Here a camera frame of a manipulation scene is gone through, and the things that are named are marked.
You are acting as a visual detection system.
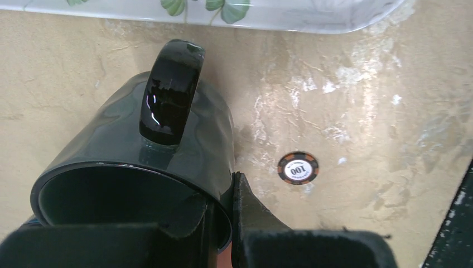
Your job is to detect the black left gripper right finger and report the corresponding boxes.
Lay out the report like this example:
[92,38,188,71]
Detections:
[231,172,397,267]

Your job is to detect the white leaf-print tray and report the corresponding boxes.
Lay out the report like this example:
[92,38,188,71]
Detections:
[1,0,402,34]

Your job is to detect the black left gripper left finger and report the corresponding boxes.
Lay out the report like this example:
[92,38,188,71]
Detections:
[1,194,211,267]

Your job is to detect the dark grey mug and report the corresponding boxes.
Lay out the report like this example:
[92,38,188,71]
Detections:
[30,39,235,251]

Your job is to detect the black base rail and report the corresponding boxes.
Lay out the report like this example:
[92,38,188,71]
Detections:
[420,164,472,268]

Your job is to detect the small round token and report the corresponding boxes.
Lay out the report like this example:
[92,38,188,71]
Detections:
[277,151,320,185]

